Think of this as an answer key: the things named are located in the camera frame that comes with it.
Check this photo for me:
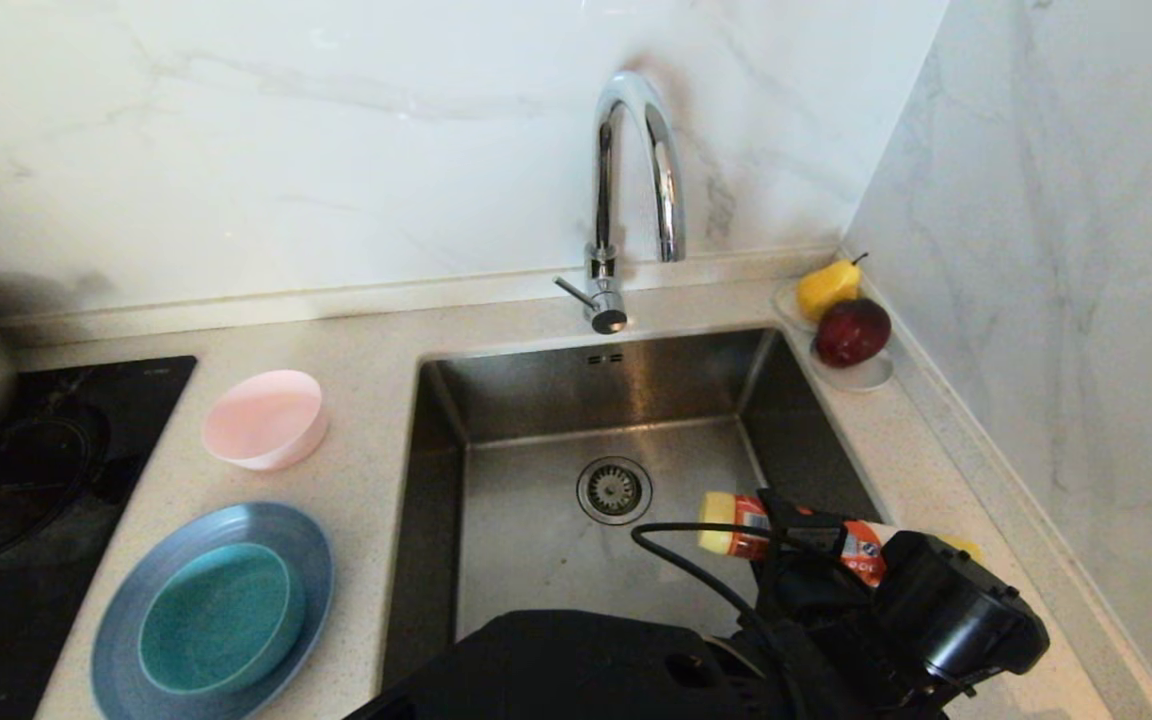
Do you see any yellow capped dish soap bottle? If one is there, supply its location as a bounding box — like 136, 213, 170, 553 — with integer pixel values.
697, 491, 899, 588

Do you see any chrome gooseneck faucet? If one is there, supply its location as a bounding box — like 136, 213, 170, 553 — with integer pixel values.
553, 70, 688, 335

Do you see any stainless steel sink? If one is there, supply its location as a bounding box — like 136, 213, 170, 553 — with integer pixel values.
377, 327, 892, 719

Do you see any white fruit dish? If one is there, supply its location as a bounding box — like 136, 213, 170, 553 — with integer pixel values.
774, 283, 895, 392

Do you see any metal drain strainer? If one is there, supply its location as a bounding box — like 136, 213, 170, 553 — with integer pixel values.
576, 457, 654, 527

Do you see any dark red apple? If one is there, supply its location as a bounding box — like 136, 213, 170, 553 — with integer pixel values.
814, 298, 893, 369

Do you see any yellow pear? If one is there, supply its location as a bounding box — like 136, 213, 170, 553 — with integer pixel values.
797, 253, 869, 323

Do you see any pink plastic bowl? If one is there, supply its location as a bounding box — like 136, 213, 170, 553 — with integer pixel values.
201, 370, 329, 472

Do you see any teal bowl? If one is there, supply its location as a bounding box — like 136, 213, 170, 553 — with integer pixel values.
138, 543, 306, 697

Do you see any large blue-grey plate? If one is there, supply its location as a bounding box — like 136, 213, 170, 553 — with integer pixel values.
90, 502, 336, 720

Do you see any black induction cooktop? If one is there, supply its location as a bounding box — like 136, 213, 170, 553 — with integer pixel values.
0, 356, 198, 720

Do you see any black left wrist camera bracket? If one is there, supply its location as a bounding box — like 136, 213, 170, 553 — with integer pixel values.
876, 530, 942, 626

